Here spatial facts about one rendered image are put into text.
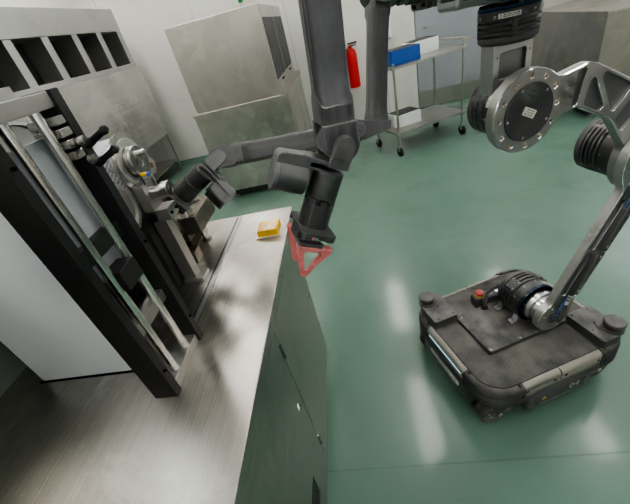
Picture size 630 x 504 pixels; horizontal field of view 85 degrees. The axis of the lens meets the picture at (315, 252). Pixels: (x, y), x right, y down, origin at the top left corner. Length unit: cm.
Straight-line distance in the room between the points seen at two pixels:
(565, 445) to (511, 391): 31
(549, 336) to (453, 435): 54
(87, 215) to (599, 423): 173
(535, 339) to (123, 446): 140
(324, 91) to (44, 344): 75
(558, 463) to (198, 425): 128
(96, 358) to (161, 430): 24
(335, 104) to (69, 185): 43
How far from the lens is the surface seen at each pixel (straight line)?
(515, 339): 158
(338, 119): 57
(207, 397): 74
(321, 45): 56
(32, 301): 84
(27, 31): 146
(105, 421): 84
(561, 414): 174
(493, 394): 145
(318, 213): 61
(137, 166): 96
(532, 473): 160
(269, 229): 111
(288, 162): 58
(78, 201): 67
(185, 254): 101
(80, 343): 88
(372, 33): 111
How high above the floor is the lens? 144
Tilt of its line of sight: 33 degrees down
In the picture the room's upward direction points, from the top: 15 degrees counter-clockwise
